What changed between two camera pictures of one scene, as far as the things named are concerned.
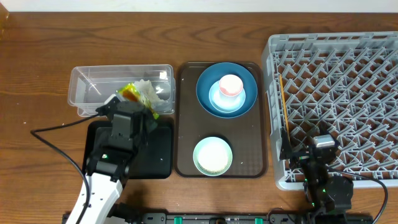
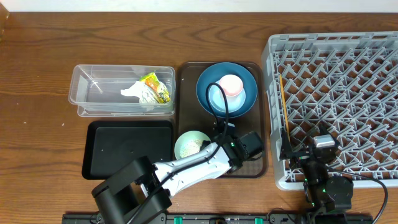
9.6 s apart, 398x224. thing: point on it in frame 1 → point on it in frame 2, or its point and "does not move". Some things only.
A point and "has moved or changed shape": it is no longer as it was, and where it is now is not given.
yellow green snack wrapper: x=131 y=93 → x=155 y=88
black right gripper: x=288 y=152 does not move
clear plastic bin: x=91 y=85 does not move
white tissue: x=145 y=88 does not move
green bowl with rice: x=212 y=156 has moved or changed shape
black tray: x=153 y=158 does not move
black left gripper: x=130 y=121 → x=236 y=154
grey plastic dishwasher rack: x=348 y=82 does not move
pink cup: x=231 y=85 does not move
